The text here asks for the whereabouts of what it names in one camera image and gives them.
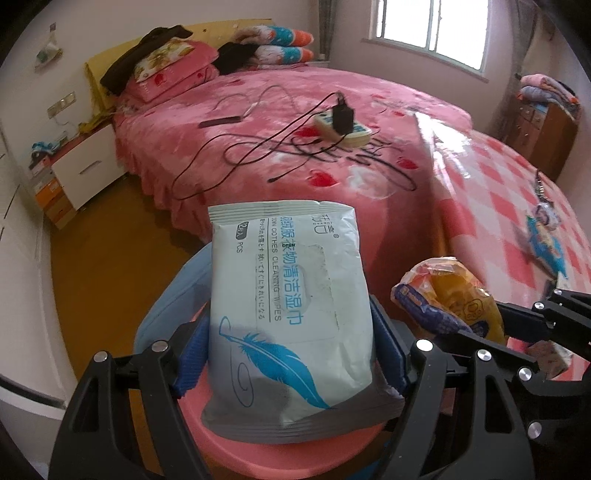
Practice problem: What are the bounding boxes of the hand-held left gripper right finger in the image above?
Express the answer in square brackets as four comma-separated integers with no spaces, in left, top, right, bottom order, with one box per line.
[369,295,550,480]

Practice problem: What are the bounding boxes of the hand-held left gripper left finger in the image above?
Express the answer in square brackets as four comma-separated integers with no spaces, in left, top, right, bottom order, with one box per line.
[48,316,213,480]

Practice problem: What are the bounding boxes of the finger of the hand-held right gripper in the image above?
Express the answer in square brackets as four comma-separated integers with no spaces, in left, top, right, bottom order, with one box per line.
[496,288,591,352]
[442,332,591,468]

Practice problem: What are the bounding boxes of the blue bin liner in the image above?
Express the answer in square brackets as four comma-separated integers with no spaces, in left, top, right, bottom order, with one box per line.
[133,244,222,358]

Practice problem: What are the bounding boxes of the yellow snack packet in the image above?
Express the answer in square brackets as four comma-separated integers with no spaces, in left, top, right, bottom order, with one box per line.
[392,256,509,344]

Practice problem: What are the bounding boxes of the white wet wipes packet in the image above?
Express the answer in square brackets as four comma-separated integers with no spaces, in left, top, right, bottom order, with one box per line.
[201,199,406,445]

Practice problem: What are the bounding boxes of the blue snack packet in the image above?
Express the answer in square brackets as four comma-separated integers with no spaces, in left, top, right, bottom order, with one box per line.
[526,215,571,278]

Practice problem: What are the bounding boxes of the bunch of keys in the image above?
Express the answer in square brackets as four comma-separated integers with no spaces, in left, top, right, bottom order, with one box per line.
[533,168,561,227]

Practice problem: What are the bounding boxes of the wooden cabinet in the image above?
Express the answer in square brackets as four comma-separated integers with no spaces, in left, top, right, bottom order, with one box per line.
[508,99,580,181]

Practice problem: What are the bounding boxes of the white wardrobe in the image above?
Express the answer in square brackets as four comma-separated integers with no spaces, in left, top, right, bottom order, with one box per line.
[0,120,75,407]

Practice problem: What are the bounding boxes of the orange cardboard box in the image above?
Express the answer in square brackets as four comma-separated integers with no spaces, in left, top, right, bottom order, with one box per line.
[34,178,77,229]

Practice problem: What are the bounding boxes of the beige power strip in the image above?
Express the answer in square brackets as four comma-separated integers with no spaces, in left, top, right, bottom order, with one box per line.
[314,113,374,148]

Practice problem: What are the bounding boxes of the white nightstand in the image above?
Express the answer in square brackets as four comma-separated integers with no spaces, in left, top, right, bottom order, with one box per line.
[51,122,125,213]

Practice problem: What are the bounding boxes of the folded blankets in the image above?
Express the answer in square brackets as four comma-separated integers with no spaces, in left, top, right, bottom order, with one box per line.
[517,73,581,116]

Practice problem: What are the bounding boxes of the black phone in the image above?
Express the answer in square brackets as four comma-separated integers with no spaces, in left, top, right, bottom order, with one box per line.
[198,115,243,129]

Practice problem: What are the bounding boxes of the black charger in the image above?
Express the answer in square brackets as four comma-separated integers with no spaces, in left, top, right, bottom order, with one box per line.
[331,92,355,134]

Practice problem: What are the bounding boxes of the pink bed with heart print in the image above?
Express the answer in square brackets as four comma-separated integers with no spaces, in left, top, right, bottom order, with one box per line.
[85,60,474,259]

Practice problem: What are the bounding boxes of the pink pillow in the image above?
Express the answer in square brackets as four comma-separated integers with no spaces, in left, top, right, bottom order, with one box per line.
[122,39,220,103]

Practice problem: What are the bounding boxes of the grey curtain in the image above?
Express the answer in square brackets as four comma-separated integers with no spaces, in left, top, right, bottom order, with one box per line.
[501,0,555,139]
[318,0,338,61]

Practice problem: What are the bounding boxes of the dark brown garment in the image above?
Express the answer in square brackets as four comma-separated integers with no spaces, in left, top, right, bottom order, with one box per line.
[100,27,195,93]

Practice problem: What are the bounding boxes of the floral yellow pillow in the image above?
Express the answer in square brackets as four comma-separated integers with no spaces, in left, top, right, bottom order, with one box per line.
[134,38,197,81]

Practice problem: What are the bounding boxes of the black garment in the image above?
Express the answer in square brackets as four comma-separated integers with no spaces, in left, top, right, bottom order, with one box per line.
[216,41,264,75]

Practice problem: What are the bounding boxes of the yellow headboard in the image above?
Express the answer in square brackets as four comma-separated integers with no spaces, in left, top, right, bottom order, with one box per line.
[85,18,273,107]

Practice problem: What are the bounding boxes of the cartoon print pillow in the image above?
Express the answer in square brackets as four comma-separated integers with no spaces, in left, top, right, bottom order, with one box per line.
[252,44,315,68]
[233,24,315,48]

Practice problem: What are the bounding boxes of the window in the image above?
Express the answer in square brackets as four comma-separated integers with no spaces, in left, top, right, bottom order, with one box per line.
[360,0,490,84]

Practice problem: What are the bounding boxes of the black cable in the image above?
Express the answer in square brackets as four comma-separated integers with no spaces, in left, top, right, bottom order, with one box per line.
[172,90,416,201]

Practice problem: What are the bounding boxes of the white cable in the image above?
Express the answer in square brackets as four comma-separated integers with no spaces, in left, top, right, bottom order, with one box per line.
[240,85,296,118]

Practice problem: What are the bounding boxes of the wall socket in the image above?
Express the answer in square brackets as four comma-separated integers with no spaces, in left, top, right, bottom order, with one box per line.
[46,92,77,116]

